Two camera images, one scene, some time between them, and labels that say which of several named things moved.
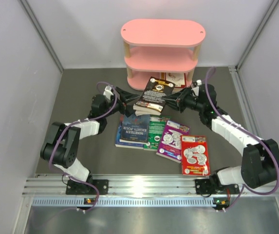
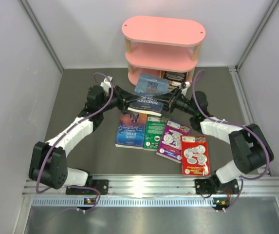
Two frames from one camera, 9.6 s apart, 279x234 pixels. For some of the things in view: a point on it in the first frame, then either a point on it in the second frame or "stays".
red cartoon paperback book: [195, 158] stays
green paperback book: [157, 126] stays
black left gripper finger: [125, 96] stays
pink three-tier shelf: [152, 47] stays
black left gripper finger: [129, 112] to [124, 107]
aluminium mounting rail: [52, 185] stays
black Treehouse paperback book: [151, 102] to [175, 76]
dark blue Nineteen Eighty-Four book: [135, 129] to [148, 87]
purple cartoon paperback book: [170, 144] stays
